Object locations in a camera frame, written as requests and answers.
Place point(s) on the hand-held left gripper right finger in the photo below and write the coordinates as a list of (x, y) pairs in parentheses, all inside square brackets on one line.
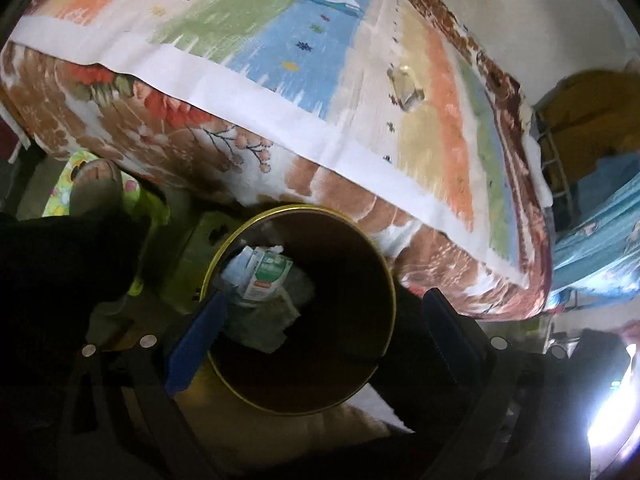
[(450, 332)]

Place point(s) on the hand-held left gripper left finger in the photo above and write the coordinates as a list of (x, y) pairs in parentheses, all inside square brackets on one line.
[(200, 345)]

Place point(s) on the white tissue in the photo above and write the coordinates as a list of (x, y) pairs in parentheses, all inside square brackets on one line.
[(270, 322)]

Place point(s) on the white green medicine box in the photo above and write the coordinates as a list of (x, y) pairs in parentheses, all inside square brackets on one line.
[(265, 272)]

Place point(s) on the round yellow-rimmed brown bin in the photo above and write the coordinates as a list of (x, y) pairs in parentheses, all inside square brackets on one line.
[(340, 310)]

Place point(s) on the green plastic stool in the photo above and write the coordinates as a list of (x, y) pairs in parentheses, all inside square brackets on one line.
[(200, 255)]

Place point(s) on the blue printed curtain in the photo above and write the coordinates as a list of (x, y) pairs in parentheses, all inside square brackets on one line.
[(600, 250)]

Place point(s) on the beige cloth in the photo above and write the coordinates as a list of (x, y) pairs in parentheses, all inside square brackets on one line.
[(280, 427)]

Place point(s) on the person's black trouser leg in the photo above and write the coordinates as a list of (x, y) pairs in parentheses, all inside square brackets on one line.
[(50, 270)]

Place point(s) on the folded blue cloth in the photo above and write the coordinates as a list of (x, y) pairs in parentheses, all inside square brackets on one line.
[(610, 176)]

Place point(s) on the person's foot in sandal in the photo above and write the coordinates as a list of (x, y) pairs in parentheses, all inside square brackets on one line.
[(95, 185)]

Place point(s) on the metal rack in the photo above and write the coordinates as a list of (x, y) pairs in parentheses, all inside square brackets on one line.
[(557, 160)]

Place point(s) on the person's foot in slipper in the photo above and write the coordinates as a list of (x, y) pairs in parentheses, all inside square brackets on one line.
[(59, 196)]

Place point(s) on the clear plastic wrapper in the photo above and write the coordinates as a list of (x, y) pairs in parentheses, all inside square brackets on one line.
[(407, 87)]

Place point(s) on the yellow cloth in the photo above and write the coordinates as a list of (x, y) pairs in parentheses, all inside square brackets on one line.
[(590, 105)]

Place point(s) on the dark red cloth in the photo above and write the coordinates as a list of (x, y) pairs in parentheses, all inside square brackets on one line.
[(6, 132)]

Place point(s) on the colourful striped bed sheet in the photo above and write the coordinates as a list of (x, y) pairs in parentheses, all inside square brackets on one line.
[(200, 20)]

